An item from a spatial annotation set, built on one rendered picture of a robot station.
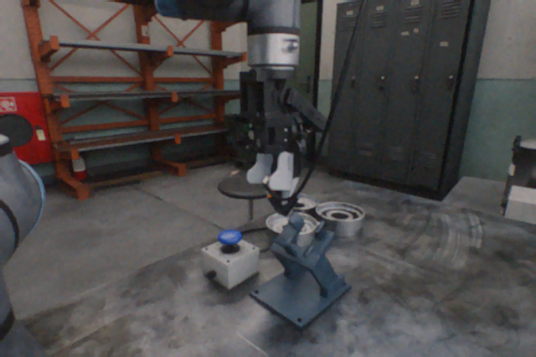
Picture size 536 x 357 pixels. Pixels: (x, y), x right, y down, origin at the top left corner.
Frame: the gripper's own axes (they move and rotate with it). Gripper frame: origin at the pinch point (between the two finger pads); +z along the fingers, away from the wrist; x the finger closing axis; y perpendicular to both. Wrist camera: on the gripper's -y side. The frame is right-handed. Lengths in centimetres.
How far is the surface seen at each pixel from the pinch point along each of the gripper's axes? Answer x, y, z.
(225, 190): -80, -50, 32
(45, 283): -166, 15, 93
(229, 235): -3.1, 9.1, 5.6
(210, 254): -4.5, 11.8, 8.6
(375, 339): 21.0, 5.0, 13.1
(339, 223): 2.8, -15.2, 9.6
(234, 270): -0.1, 10.5, 10.1
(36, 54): -344, -40, -41
